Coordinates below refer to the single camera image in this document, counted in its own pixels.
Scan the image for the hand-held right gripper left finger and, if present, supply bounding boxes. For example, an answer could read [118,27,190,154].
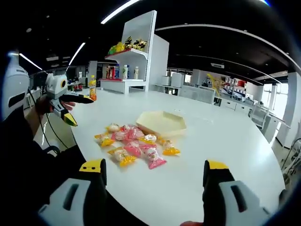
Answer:
[38,158,108,226]

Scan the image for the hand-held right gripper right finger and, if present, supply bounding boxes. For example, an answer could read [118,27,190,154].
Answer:
[202,160,271,226]

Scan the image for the pile of marshmallow packets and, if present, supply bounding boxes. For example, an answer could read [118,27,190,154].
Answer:
[94,122,182,171]

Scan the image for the cream hexagonal bowl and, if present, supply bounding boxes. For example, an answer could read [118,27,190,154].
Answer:
[135,110,188,138]

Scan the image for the person's left hand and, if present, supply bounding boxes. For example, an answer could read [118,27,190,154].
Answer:
[34,96,76,116]

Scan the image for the orange juice bottle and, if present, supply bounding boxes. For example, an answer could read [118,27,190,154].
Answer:
[88,75,98,102]

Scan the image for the red snack packages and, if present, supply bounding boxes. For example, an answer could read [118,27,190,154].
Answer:
[105,65,116,79]

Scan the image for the white worn chest device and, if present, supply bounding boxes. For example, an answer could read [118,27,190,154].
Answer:
[1,52,31,121]

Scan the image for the white round table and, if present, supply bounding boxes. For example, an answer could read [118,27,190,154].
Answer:
[32,88,286,226]

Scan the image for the person's dark clothing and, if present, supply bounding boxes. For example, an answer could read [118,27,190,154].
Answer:
[0,112,88,226]

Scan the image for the yellow green snack bags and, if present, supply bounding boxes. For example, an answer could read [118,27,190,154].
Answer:
[108,41,126,56]

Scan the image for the yellow black snack bag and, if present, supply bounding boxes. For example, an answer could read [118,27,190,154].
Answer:
[132,38,148,51]
[124,35,134,50]

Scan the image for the metal cart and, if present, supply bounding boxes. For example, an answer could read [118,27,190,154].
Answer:
[281,138,301,186]

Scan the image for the white display shelf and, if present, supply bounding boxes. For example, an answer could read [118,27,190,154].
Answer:
[98,10,170,95]

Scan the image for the white mesh chair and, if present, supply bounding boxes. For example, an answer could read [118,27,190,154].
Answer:
[248,103,271,129]

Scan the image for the white appliance boxes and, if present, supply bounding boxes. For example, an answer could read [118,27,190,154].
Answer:
[161,71,184,88]

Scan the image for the white low cabinets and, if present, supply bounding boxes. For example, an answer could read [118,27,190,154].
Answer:
[220,96,256,116]

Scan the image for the black cable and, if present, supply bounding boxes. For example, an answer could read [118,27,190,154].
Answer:
[27,89,69,149]

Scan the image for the yellow frame stand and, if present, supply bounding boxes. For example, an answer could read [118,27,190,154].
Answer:
[206,72,223,97]

